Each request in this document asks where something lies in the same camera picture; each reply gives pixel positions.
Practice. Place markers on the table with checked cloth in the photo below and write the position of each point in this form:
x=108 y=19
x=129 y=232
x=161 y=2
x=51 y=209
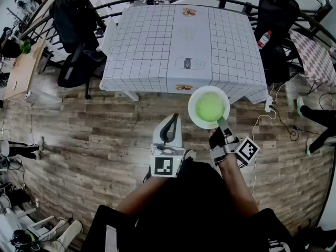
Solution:
x=141 y=48

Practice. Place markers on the person's left forearm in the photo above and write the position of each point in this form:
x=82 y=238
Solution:
x=139 y=195

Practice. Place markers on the black helmet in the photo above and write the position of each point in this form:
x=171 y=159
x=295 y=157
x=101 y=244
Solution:
x=23 y=239

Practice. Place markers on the clear red-label water bottle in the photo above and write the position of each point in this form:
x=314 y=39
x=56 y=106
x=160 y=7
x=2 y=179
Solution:
x=263 y=40

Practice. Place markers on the light wooden desk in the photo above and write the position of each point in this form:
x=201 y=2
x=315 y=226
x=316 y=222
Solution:
x=23 y=72

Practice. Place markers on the black office chair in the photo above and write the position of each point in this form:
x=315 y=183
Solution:
x=76 y=72

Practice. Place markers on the person's right forearm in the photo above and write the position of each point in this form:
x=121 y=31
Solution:
x=236 y=185

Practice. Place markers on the white power strip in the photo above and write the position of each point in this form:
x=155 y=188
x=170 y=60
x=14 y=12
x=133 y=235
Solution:
x=268 y=104

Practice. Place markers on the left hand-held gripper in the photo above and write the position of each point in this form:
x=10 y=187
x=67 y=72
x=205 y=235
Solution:
x=177 y=140

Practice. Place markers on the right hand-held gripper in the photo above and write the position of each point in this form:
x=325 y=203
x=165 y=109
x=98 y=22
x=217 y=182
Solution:
x=246 y=151

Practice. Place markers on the person's right hand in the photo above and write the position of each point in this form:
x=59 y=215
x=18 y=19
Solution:
x=212 y=133

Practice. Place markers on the person's black clothing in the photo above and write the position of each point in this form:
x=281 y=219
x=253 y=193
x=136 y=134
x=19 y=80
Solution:
x=189 y=214

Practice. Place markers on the checked-cloth table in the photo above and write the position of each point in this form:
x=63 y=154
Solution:
x=315 y=56

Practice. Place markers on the green potted plant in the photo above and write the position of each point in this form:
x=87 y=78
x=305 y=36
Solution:
x=25 y=47

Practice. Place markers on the person's white shoe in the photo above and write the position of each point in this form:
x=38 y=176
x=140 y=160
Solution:
x=190 y=155

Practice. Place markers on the black chair with jacket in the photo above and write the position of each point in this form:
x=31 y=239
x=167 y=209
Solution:
x=278 y=17

